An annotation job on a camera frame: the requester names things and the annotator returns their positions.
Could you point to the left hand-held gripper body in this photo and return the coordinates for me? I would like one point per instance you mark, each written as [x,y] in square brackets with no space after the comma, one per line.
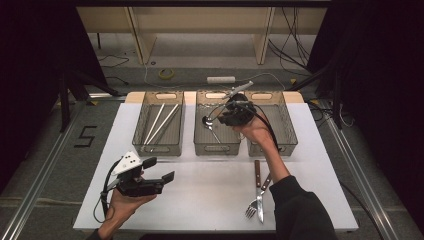
[128,163]

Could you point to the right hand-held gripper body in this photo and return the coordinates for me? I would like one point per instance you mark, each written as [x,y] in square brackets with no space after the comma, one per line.
[241,110]

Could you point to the grey mesh basket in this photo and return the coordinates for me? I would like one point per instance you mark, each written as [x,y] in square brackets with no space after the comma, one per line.
[160,133]
[286,126]
[226,140]

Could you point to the white chopstick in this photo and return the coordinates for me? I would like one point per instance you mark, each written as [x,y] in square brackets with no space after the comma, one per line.
[163,124]
[155,122]

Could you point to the person's right hand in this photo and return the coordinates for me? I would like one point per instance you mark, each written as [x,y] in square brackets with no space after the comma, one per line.
[258,131]

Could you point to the person's left hand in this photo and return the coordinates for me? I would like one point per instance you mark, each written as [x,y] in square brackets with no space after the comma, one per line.
[126,206]

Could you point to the white power strip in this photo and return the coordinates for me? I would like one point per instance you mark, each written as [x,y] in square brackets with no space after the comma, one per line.
[220,80]

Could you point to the white table sheet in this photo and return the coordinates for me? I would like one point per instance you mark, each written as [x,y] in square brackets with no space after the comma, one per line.
[206,200]

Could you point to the yellow tape roll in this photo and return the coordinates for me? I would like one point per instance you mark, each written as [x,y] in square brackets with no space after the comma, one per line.
[160,74]

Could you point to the black stand legs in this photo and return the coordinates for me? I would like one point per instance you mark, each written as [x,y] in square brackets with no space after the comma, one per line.
[337,100]
[65,106]

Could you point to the beige wooden desk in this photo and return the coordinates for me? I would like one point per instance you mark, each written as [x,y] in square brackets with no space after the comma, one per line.
[200,20]

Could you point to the black curtain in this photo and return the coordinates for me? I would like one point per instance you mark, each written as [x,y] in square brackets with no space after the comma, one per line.
[33,83]
[383,83]

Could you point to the metal floor rail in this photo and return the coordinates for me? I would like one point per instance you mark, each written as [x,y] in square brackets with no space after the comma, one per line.
[40,180]
[360,173]

